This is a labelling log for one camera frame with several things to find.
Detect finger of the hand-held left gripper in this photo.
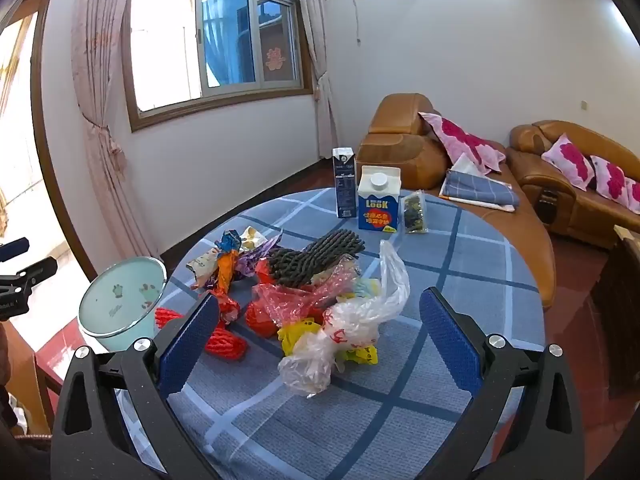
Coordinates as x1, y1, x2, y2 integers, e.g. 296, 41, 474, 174
0, 237, 30, 263
14, 256, 58, 292

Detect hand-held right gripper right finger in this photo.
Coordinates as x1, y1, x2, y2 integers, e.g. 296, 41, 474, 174
419, 287, 586, 480

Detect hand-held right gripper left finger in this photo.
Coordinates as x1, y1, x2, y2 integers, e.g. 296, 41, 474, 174
50, 290, 223, 480

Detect red plastic bag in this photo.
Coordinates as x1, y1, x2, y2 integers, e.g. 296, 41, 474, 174
245, 258, 281, 339

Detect light green trash bin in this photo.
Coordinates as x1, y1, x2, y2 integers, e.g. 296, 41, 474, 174
77, 256, 168, 356

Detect clear plastic bag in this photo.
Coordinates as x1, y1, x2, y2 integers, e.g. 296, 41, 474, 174
277, 239, 412, 398

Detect red foam net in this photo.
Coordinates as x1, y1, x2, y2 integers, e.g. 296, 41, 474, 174
154, 306, 250, 361

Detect red white candy wrapper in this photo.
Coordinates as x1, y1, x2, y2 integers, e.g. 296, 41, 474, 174
212, 290, 242, 323

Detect white printed wrapper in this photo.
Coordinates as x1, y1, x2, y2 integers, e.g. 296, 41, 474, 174
186, 252, 221, 291

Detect yellow cloth piece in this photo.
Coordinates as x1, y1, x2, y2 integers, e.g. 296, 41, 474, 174
215, 230, 242, 293

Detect light wooden chair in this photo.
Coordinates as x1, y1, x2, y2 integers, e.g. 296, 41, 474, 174
0, 330, 66, 441

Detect purple wrapper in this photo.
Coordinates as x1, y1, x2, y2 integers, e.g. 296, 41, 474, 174
235, 230, 286, 281

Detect yellow wrapper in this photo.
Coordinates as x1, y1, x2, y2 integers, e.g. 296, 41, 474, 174
277, 321, 378, 367

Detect pink translucent plastic bag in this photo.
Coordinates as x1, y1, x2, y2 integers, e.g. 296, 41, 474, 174
252, 255, 361, 323

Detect white gold wrapper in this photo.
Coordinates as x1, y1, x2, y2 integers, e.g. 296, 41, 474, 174
239, 227, 268, 253

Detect blue plaid tablecloth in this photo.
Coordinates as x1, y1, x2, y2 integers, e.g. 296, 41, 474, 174
120, 186, 546, 480

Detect clear snack packet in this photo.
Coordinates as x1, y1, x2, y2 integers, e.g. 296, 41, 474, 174
401, 190, 430, 235

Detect dark grey fuzzy cloth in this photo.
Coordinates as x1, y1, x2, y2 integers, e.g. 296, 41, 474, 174
267, 228, 366, 289

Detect blue white capped carton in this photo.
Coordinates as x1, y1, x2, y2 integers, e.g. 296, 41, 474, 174
357, 165, 404, 234

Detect folded blue plaid blanket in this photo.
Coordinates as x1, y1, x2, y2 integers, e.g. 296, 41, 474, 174
439, 167, 521, 212

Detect wide pink curtain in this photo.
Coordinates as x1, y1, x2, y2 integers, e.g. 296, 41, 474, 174
70, 0, 161, 261

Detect small black device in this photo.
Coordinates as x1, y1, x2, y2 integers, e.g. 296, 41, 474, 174
537, 192, 558, 223

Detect dark wooden chair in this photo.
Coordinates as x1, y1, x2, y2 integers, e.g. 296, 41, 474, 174
590, 225, 640, 401

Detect white cloth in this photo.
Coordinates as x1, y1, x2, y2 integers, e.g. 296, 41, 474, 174
450, 152, 488, 177

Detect tall dark blue carton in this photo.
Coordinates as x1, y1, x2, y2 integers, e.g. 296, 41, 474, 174
332, 146, 360, 219

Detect brown leather sofa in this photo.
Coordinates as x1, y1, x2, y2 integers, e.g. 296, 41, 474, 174
509, 120, 640, 251

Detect brown leather armchair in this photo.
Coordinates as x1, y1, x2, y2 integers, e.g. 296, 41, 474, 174
356, 92, 557, 308

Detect wood framed window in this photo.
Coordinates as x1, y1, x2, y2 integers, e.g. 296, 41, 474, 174
122, 0, 316, 133

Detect narrow pink curtain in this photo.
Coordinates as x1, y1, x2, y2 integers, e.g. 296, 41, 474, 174
294, 0, 341, 161

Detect wooden door frame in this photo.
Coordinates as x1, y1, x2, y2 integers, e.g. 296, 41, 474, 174
30, 0, 98, 281

